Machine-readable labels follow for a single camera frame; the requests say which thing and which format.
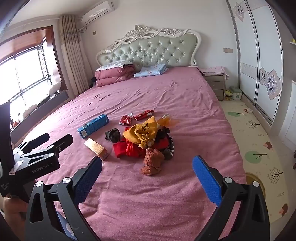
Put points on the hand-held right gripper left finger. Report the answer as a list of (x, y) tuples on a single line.
[(89, 178)]

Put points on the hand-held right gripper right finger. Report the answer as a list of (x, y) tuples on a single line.
[(207, 180)]

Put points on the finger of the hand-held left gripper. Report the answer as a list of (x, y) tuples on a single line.
[(62, 141), (38, 140)]

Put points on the yellow waste bin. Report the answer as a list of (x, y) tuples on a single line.
[(251, 176)]

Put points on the red cloth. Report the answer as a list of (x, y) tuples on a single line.
[(122, 149)]

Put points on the black lettered cloth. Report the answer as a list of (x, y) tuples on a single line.
[(170, 148)]

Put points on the dark grey sock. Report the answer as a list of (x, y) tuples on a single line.
[(113, 135)]

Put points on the brown sock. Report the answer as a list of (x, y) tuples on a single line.
[(155, 157), (150, 171)]

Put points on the yellow cloth bag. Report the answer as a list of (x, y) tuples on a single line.
[(138, 133)]

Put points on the person's left hand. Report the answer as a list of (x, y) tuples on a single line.
[(13, 206)]

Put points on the grey window seat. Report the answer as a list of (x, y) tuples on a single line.
[(41, 111)]

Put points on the yellow cardboard box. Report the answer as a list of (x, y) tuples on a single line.
[(96, 148)]

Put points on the white plush cushion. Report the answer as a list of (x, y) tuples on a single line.
[(54, 88), (30, 110)]

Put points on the blue carton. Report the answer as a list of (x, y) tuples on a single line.
[(93, 126)]

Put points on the cream play mat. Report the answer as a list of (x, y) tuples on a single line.
[(254, 139)]

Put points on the crumpled red snack wrapper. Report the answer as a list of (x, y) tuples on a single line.
[(125, 119)]

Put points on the bay window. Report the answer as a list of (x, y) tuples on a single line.
[(25, 69)]

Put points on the orange liquid bottle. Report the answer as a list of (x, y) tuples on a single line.
[(165, 119)]

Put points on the folded pink quilt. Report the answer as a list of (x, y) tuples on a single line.
[(111, 75)]

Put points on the long red snack wrapper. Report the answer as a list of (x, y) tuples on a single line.
[(143, 115)]

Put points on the beige curtain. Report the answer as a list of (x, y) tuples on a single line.
[(72, 58)]

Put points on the yellow toy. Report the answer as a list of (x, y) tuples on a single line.
[(227, 95)]

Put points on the green and white storage box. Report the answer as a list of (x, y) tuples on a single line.
[(235, 93)]

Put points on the striped pillow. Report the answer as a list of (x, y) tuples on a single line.
[(113, 64)]

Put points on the grey nightstand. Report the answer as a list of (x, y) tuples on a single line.
[(216, 87)]

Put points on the bed with pink sheet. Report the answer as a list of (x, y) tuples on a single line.
[(161, 92)]

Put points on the white cabinet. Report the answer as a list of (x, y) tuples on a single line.
[(290, 115)]

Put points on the pink dotted cloth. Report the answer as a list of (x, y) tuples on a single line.
[(214, 70)]

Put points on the folded light blue blanket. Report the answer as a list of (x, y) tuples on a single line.
[(150, 70)]

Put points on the tufted green headboard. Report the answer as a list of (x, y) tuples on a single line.
[(150, 48)]

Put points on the white air conditioner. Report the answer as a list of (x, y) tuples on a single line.
[(98, 12)]

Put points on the white flowered wardrobe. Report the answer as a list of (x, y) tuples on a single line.
[(261, 46)]

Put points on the wall switch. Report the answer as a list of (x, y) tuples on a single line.
[(227, 50)]

